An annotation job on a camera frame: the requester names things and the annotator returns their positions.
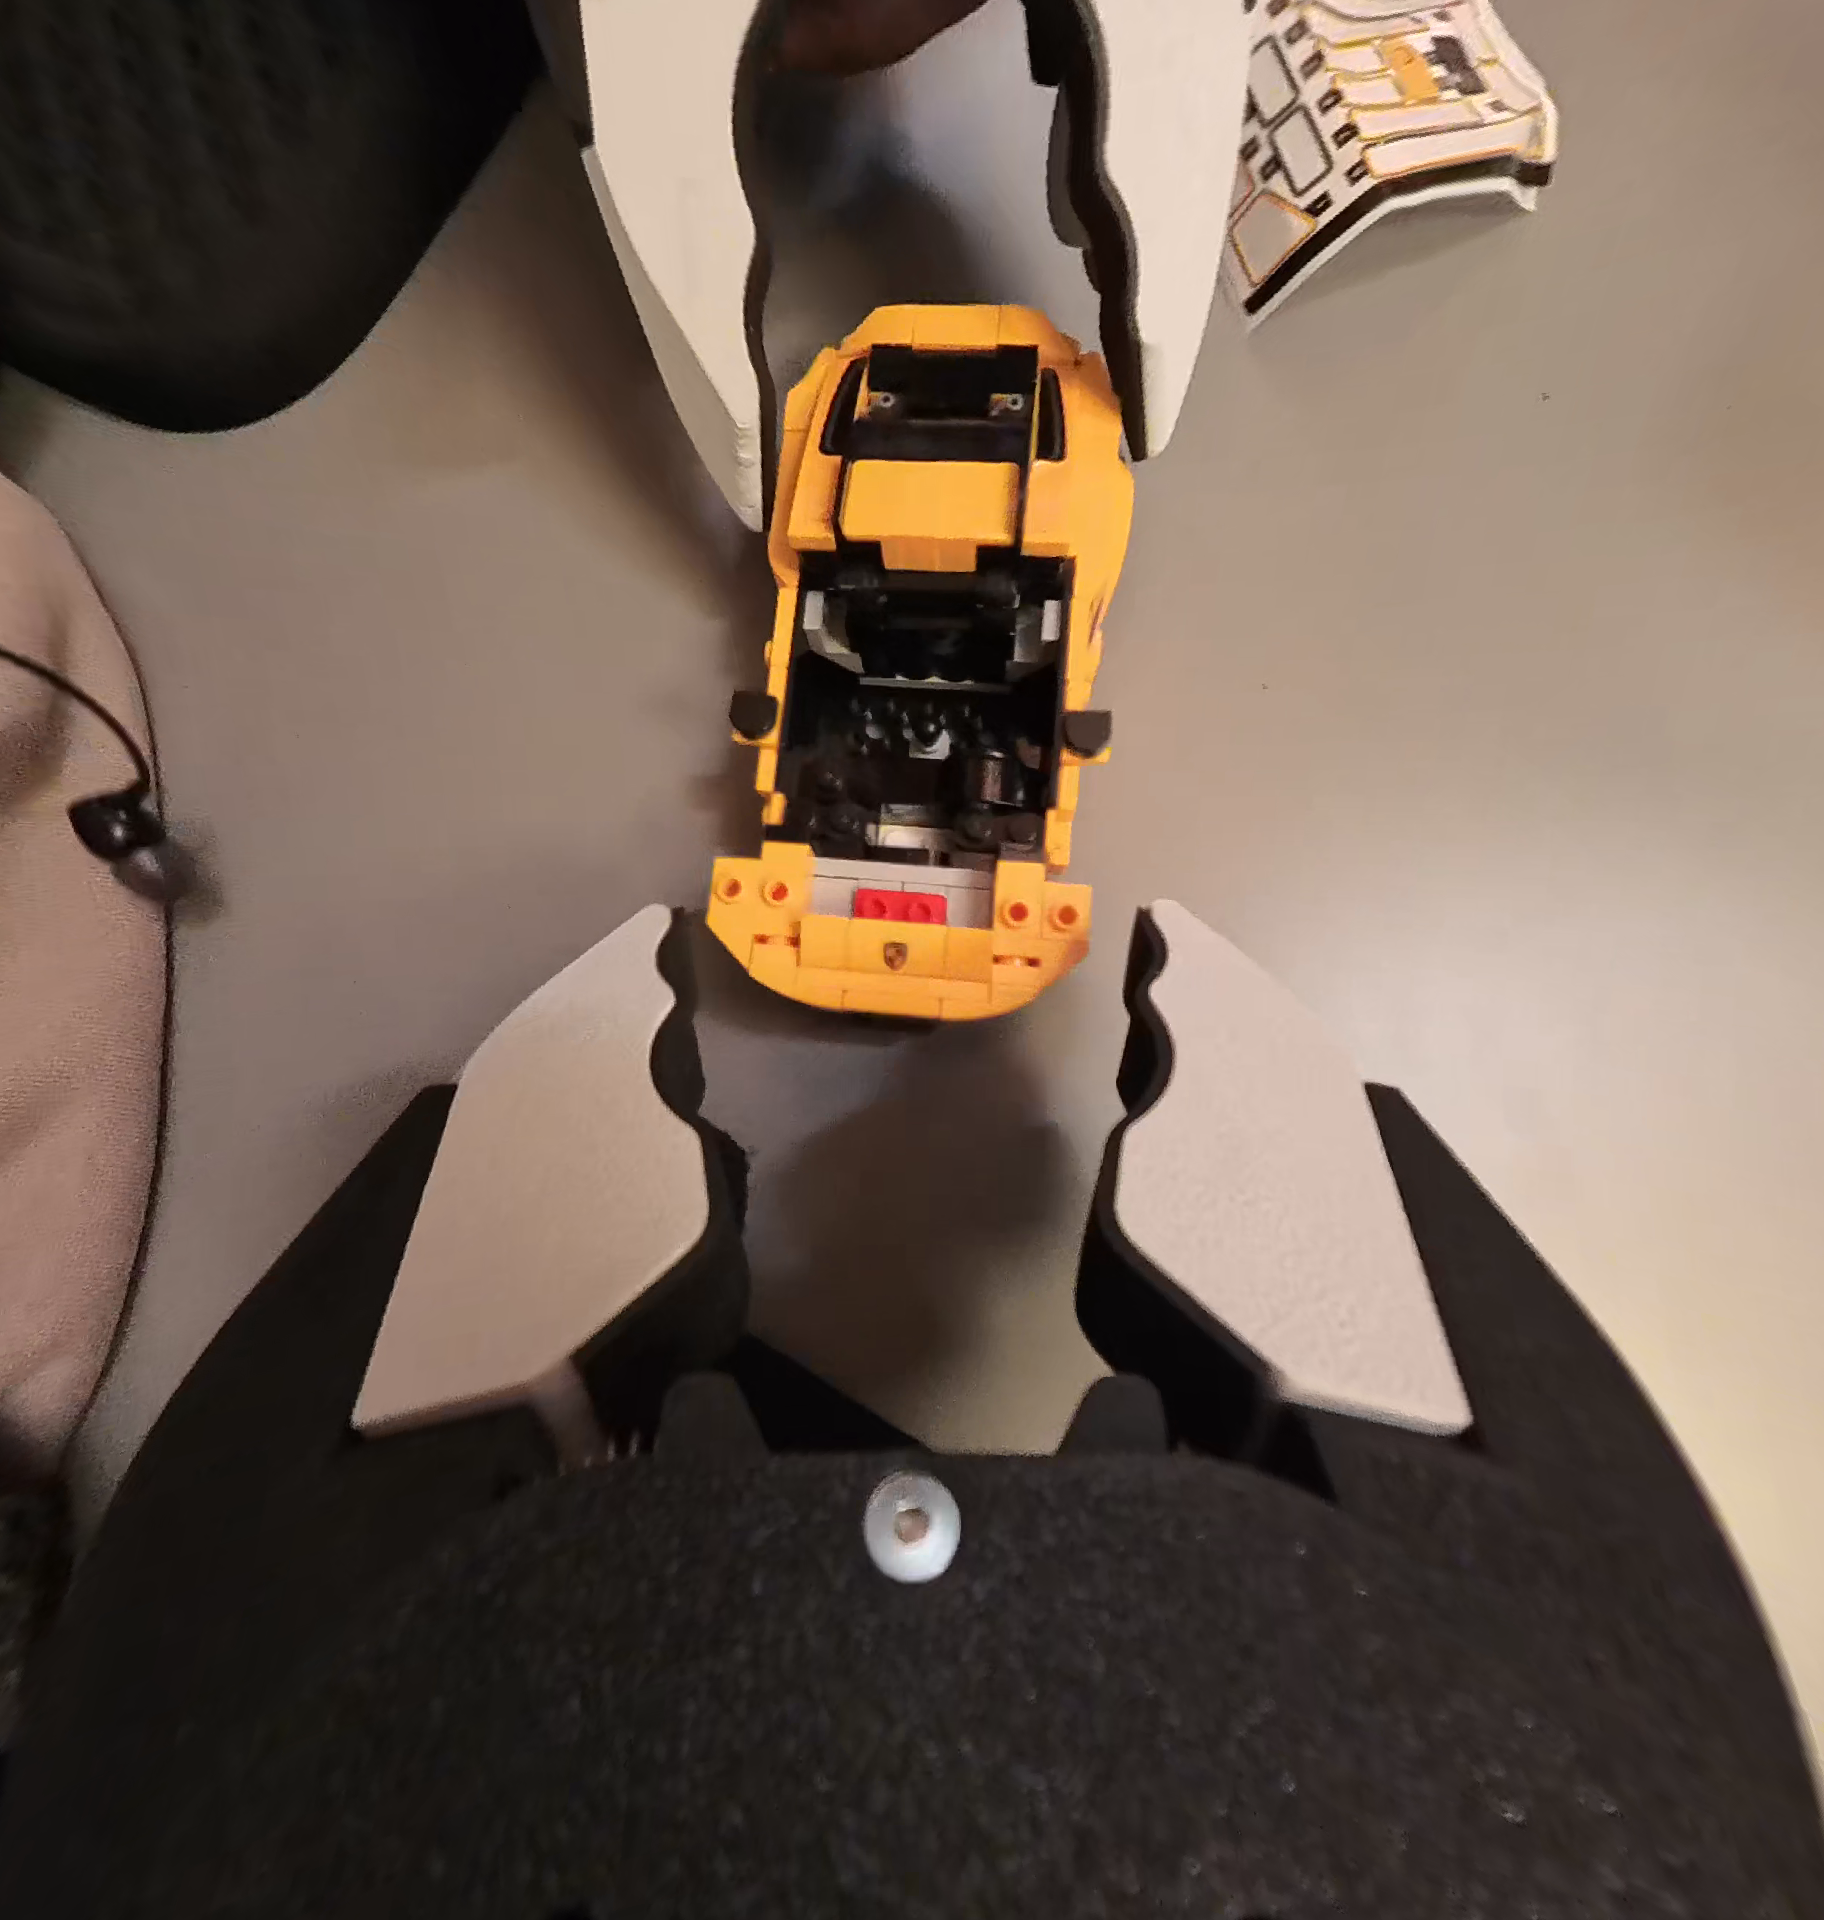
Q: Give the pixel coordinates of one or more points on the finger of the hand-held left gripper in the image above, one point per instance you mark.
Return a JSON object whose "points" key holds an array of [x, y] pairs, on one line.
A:
{"points": [[1166, 180], [672, 180]]}

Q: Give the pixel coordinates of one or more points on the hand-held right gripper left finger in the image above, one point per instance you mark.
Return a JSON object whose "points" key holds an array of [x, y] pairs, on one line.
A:
{"points": [[552, 1200]]}

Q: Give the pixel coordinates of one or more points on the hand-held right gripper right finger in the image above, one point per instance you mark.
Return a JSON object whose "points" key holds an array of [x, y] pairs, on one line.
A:
{"points": [[1271, 1230]]}

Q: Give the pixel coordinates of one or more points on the yellow lego car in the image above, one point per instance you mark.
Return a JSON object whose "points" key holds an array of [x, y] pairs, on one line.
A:
{"points": [[926, 480]]}

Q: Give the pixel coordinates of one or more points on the lego sticker sheet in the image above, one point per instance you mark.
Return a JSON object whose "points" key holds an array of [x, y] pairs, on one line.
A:
{"points": [[1378, 120]]}

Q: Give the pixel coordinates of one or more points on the black round cushion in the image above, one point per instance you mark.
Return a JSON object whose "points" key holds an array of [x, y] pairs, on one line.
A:
{"points": [[176, 180]]}

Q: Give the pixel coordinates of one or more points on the beige hoodie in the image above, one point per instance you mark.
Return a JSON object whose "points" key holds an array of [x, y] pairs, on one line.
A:
{"points": [[26, 1051]]}

